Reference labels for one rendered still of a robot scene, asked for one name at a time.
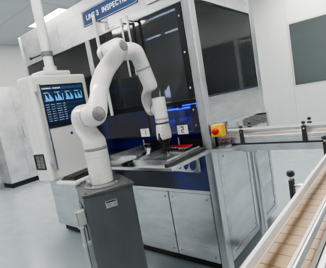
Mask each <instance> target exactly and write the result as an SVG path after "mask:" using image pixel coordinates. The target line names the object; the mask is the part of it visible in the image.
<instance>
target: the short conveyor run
mask: <svg viewBox="0 0 326 268"><path fill-rule="evenodd" d="M310 119H311V117H307V120H308V121H307V123H305V121H301V124H288V125H273V126H266V127H252V126H251V125H250V124H251V123H250V122H248V123H247V124H248V126H247V127H248V128H242V126H241V125H240V126H239V128H237V129H227V131H228V134H227V135H225V136H222V137H219V140H222V139H231V143H232V145H239V148H238V149H237V150H286V149H323V140H322V139H321V136H322V135H326V122H317V123H312V121H310ZM295 129H296V130H295ZM278 130H279V131H278ZM261 131H262V132H261ZM244 132H245V133H244ZM237 150H235V151H237Z"/></svg>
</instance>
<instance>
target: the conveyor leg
mask: <svg viewBox="0 0 326 268"><path fill-rule="evenodd" d="M244 152H250V160H251V167H252V174H253V182H254V190H255V197H256V205H257V209H258V217H259V225H260V232H261V238H262V237H263V236H264V234H265V233H266V232H267V230H268V224H267V216H266V211H265V203H264V195H263V188H262V180H261V172H260V165H259V157H258V150H244Z"/></svg>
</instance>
